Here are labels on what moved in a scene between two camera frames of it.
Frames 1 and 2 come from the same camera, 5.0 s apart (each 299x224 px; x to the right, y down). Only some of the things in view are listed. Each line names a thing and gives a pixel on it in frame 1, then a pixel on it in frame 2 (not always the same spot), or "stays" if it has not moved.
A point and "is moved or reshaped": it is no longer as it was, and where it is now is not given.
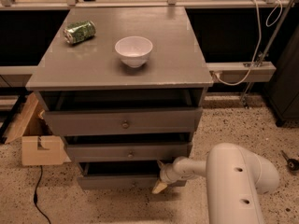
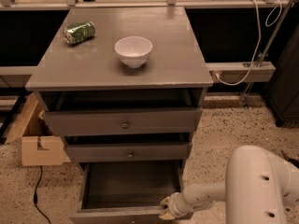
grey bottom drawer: (121, 175) is moved or reshaped
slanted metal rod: (244, 102) stays
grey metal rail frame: (226, 72) stays
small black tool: (291, 163) stays
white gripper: (166, 175) to (176, 204)
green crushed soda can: (79, 32) stays
